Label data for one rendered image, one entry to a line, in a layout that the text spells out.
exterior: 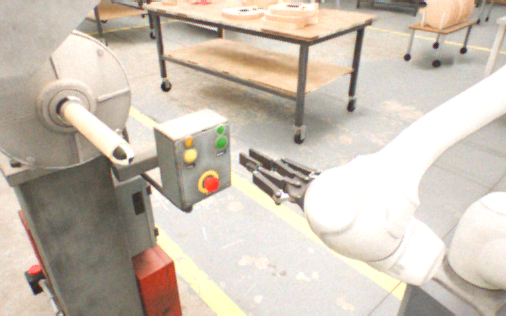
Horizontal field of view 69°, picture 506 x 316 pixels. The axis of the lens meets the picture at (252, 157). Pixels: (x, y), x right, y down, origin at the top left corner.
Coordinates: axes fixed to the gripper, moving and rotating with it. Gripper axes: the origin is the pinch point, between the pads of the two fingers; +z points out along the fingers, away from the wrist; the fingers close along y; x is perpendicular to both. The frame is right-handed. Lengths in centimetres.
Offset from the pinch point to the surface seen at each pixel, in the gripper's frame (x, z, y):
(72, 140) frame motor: 11.5, 13.7, -32.5
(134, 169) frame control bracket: -4.8, 22.4, -18.9
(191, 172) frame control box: -4.9, 12.3, -9.3
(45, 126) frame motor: 15.7, 13.2, -36.1
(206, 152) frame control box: -1.2, 12.3, -4.7
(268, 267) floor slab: -107, 45, 51
